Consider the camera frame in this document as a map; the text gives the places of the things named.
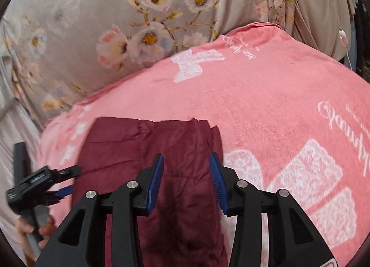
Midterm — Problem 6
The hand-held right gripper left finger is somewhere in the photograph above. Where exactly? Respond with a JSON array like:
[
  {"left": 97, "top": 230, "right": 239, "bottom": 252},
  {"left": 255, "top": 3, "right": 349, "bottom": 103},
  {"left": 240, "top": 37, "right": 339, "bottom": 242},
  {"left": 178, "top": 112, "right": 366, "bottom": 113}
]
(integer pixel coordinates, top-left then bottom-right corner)
[{"left": 35, "top": 153, "right": 165, "bottom": 267}]

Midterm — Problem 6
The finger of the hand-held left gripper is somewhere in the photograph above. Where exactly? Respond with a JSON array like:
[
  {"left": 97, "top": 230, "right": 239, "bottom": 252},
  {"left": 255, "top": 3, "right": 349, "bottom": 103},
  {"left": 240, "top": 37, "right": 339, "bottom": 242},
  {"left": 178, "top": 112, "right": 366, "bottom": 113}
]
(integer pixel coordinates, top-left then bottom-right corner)
[
  {"left": 49, "top": 165, "right": 82, "bottom": 184},
  {"left": 46, "top": 185, "right": 74, "bottom": 200}
]

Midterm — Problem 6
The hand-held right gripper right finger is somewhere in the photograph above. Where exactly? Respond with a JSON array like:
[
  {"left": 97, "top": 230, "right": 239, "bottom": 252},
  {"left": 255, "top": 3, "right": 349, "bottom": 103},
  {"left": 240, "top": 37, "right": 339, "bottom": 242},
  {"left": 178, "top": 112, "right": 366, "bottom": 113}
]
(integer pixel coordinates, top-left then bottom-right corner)
[{"left": 209, "top": 152, "right": 338, "bottom": 267}]

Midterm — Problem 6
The maroon quilted puffer jacket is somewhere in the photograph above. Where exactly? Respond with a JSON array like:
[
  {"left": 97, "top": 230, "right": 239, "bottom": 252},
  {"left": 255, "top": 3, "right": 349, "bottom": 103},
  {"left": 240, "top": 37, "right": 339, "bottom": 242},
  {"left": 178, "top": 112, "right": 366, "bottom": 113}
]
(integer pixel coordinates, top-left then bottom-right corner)
[{"left": 76, "top": 116, "right": 232, "bottom": 267}]

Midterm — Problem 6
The person's left hand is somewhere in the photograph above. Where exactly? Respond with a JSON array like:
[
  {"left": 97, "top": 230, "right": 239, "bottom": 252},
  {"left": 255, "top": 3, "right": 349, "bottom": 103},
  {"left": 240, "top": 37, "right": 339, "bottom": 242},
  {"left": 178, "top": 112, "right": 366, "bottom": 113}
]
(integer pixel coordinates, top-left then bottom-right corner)
[{"left": 16, "top": 214, "right": 57, "bottom": 256}]

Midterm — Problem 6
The white bed sheet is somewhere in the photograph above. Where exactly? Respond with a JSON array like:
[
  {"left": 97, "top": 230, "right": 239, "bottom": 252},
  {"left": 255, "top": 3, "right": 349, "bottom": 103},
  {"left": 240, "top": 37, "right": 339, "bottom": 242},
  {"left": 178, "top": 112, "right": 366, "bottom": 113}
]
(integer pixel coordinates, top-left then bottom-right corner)
[{"left": 0, "top": 56, "right": 44, "bottom": 259}]

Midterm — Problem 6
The pink printed blanket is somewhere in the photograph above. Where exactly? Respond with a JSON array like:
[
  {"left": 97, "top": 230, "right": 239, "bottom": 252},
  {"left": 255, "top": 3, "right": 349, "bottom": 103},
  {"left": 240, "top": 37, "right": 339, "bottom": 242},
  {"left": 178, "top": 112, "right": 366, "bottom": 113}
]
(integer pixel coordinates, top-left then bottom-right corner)
[{"left": 37, "top": 23, "right": 370, "bottom": 267}]

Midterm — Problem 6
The grey floral quilt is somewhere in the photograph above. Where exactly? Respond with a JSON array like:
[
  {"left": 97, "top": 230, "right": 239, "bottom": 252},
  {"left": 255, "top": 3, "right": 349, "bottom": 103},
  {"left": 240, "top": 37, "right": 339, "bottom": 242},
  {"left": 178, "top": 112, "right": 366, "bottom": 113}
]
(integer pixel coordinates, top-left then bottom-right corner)
[{"left": 3, "top": 0, "right": 295, "bottom": 123}]

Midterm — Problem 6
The beige curtain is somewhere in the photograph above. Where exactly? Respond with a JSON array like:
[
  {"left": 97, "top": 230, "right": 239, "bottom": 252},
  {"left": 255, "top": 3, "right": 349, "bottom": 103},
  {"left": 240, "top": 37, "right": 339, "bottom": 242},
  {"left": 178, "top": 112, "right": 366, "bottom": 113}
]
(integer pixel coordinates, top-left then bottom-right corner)
[{"left": 289, "top": 0, "right": 360, "bottom": 64}]

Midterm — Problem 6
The white cord with pink switch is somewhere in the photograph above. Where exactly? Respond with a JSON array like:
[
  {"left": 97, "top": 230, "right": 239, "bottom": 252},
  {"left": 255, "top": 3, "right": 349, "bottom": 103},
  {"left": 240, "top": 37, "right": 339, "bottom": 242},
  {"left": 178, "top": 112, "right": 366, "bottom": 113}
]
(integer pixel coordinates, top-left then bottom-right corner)
[{"left": 314, "top": 0, "right": 353, "bottom": 69}]

